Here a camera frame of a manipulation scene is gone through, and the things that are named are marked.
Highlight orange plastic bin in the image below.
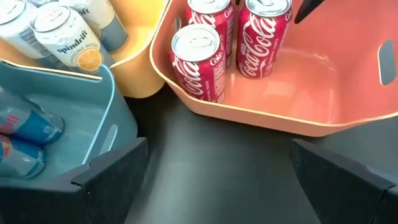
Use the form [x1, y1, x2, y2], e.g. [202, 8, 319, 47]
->
[149, 0, 398, 138]

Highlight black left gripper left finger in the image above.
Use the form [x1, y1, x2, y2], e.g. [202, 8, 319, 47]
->
[0, 136, 149, 224]

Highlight blue plastic bin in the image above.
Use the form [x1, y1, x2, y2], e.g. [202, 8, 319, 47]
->
[0, 60, 139, 187]

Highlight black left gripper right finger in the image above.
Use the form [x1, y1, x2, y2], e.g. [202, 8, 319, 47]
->
[290, 138, 398, 224]

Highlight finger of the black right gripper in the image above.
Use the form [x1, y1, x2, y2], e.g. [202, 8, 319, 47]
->
[294, 0, 326, 25]

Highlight red Coca-Cola can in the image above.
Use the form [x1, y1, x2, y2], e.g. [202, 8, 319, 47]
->
[169, 24, 227, 104]
[185, 0, 236, 68]
[235, 0, 294, 79]

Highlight yellow plastic bin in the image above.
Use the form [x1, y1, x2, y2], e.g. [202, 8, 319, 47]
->
[0, 0, 170, 100]

